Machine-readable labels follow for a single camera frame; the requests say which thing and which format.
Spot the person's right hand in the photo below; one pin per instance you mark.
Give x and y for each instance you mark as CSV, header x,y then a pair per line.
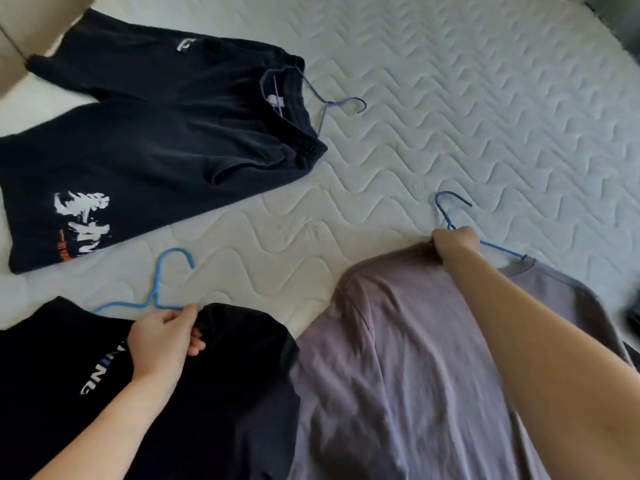
x,y
455,243

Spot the person's left hand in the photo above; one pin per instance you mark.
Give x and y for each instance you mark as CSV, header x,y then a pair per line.
x,y
160,342

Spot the black Li-Ning t-shirt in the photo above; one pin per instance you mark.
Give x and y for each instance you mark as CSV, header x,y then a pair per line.
x,y
225,394

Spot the bed with white quilted mattress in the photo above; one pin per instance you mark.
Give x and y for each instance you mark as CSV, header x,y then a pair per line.
x,y
450,119

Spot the grey-brown t-shirt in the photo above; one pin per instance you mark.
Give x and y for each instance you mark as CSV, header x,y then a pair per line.
x,y
400,369

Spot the black long pants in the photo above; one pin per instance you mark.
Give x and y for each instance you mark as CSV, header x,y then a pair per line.
x,y
636,314

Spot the person's left forearm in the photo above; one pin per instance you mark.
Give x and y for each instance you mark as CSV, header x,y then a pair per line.
x,y
100,434

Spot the person's right forearm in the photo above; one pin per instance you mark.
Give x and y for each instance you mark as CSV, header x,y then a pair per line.
x,y
550,369

